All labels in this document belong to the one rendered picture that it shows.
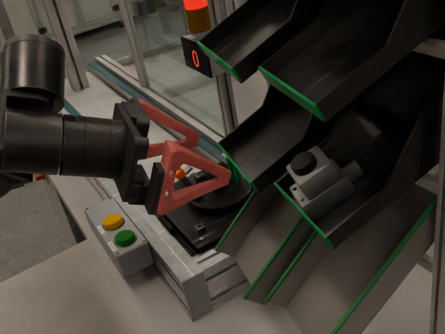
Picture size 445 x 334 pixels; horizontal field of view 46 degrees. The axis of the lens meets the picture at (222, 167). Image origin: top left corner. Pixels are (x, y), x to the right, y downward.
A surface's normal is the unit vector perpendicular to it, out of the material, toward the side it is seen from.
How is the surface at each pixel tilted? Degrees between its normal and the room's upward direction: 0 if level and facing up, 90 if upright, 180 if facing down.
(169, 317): 0
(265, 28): 25
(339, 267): 45
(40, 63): 51
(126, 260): 90
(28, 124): 39
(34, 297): 0
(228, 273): 90
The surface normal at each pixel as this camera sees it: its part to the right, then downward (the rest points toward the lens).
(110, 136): 0.41, -0.30
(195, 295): 0.50, 0.38
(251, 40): -0.54, -0.63
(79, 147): 0.40, 0.14
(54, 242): -0.16, -0.84
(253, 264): -0.77, -0.37
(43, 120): 0.34, -0.70
